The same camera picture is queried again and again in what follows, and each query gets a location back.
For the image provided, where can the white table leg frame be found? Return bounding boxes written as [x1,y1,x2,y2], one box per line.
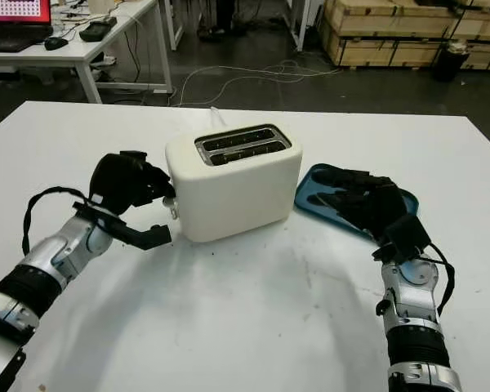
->
[163,0,185,51]
[285,0,318,52]

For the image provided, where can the black trash bin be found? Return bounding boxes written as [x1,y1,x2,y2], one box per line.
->
[432,38,470,82]

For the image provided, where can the white office desk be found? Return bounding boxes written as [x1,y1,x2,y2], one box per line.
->
[0,0,175,105]

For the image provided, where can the person legs dark shoes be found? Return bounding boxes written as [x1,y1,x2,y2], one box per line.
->
[198,0,234,42]

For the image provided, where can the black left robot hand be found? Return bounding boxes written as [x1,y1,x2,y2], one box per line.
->
[88,149,176,216]

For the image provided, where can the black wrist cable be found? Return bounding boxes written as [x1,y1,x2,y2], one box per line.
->
[21,186,95,258]
[418,243,458,318]

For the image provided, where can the white cable on floor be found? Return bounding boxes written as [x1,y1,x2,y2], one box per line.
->
[169,59,344,108]

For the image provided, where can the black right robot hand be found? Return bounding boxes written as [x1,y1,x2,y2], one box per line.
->
[310,165,405,246]

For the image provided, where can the black computer mouse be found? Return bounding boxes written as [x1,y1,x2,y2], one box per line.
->
[43,35,69,51]

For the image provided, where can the blue plastic tray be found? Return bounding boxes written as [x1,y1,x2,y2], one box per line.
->
[293,163,421,240]

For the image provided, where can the white toaster power cord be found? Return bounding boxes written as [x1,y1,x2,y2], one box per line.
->
[209,105,229,128]

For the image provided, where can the black laptop red screen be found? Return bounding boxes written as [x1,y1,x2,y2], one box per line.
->
[0,0,54,53]

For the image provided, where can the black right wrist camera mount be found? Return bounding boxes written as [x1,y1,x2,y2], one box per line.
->
[371,214,432,265]

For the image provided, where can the white two-slot toaster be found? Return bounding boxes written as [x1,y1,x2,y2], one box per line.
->
[165,122,305,244]

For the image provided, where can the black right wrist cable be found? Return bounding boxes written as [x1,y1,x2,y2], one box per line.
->
[418,243,458,318]

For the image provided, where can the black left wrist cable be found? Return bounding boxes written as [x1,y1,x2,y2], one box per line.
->
[21,186,95,258]

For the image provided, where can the plywood crate stack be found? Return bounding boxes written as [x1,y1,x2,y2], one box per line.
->
[322,0,490,70]

